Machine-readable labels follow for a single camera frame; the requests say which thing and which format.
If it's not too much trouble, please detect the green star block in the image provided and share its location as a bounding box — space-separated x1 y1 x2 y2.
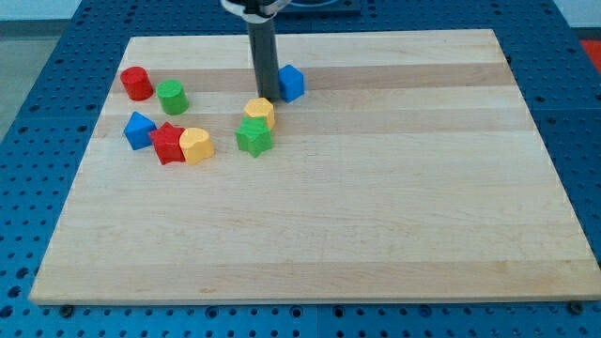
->
235 116 273 158

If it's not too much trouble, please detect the yellow hexagon block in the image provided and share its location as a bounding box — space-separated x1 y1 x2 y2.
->
243 98 276 130

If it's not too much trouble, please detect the blue cube block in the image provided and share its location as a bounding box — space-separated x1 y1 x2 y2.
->
278 65 305 103

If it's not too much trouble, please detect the yellow heart block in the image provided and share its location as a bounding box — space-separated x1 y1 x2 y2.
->
179 128 215 164

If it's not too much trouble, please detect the red star block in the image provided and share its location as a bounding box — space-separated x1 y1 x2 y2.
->
148 122 185 165

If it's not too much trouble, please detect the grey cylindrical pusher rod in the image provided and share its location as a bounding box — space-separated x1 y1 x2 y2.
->
247 20 280 101

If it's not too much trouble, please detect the green cylinder block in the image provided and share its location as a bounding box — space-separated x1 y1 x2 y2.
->
156 79 190 115

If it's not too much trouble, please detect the blue triangular block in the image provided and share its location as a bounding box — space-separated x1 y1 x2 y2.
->
123 112 156 150

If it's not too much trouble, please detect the red cylinder block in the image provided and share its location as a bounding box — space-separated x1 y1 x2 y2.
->
119 66 154 100

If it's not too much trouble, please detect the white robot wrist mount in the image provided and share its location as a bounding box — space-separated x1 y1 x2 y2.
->
220 0 291 24

